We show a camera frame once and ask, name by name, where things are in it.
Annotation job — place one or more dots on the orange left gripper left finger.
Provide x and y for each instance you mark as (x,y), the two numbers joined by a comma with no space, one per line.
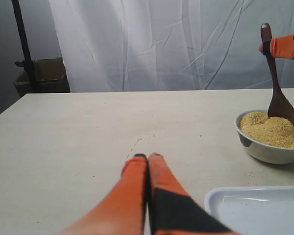
(123,209)

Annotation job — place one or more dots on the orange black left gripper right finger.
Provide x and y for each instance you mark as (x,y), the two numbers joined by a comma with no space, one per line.
(172,211)

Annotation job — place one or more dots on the brown cardboard box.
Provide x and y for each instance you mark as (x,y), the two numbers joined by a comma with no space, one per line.
(50,75)

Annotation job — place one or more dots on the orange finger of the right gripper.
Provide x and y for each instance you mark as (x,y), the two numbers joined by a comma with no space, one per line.
(279,47)

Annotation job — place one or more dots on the white rectangular tray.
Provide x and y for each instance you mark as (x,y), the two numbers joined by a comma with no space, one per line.
(253,210)

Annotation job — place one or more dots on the white bowl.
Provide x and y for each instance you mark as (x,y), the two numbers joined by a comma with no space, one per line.
(263,152)

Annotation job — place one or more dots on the yellow grains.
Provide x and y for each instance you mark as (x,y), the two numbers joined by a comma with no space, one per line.
(275,131)

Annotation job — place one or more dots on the dark wooden spoon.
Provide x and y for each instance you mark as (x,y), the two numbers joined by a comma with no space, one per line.
(279,105)

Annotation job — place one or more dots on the black stand pole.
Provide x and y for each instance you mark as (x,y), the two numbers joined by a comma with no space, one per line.
(27,63)

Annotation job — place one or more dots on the white backdrop curtain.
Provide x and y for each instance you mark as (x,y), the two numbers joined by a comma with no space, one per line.
(166,45)

